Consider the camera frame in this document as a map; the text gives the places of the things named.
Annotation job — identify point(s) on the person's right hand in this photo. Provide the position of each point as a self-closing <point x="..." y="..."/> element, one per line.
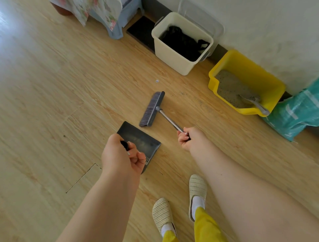
<point x="193" y="140"/>

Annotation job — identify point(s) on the person's left hand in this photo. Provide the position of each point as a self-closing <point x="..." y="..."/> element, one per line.
<point x="119" y="159"/>

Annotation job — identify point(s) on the beige cat litter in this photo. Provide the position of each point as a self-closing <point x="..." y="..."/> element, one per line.
<point x="229" y="87"/>

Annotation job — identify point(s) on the grey slotted litter scoop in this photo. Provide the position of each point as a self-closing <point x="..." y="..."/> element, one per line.
<point x="259" y="107"/>

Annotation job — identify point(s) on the yellow litter box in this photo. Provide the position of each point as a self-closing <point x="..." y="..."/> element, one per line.
<point x="264" y="77"/>

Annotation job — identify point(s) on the teal white litter bag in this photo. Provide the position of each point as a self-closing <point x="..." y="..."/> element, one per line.
<point x="294" y="117"/>

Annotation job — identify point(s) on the translucent white bin lid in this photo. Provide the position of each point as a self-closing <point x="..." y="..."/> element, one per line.
<point x="202" y="17"/>

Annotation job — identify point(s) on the person's left forearm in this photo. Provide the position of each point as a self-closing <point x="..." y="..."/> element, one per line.
<point x="99" y="212"/>

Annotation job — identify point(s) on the person's right forearm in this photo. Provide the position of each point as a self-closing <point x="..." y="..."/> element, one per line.
<point x="249" y="199"/>

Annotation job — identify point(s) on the person's cream woven right slipper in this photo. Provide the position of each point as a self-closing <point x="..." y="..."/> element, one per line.
<point x="198" y="185"/>

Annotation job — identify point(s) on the person's cream woven slipper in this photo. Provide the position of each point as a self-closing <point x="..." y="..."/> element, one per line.
<point x="198" y="185"/>
<point x="162" y="212"/>

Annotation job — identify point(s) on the person's white right sock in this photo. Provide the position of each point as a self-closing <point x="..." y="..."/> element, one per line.
<point x="197" y="204"/>

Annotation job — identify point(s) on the person's cream woven left slipper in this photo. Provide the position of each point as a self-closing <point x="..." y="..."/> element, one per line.
<point x="162" y="212"/>

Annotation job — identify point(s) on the cream plastic storage bin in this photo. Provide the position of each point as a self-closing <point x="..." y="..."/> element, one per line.
<point x="172" y="59"/>

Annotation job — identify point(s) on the person's yellow clothing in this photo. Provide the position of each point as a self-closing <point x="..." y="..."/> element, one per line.
<point x="206" y="227"/>

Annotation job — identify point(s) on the black floor mat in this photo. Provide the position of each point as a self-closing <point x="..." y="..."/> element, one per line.
<point x="142" y="30"/>

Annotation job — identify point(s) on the pile of black plastic bags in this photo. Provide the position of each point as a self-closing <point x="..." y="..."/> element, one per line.
<point x="182" y="45"/>

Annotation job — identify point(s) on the dark grey skirting board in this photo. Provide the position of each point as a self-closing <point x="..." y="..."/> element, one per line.
<point x="154" y="7"/>

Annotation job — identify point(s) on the floral cloth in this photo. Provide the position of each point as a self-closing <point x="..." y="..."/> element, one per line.
<point x="99" y="10"/>

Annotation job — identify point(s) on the reddish brown flower pot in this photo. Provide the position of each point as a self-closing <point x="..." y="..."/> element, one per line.
<point x="61" y="10"/>

